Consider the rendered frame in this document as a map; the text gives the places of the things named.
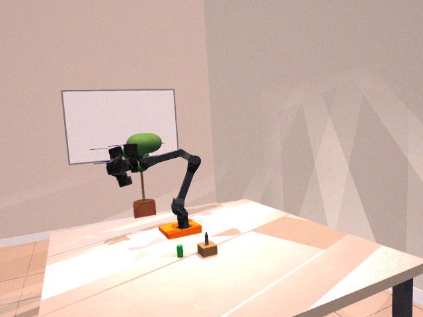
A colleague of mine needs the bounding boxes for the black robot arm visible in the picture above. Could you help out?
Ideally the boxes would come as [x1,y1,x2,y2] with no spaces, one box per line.
[106,143,201,230]

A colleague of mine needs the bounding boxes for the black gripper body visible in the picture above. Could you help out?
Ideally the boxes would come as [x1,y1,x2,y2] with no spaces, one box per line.
[108,146,134,187]

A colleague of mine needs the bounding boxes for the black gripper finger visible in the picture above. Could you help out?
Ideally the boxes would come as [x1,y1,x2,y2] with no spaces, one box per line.
[112,172,128,181]
[108,153,122,164]

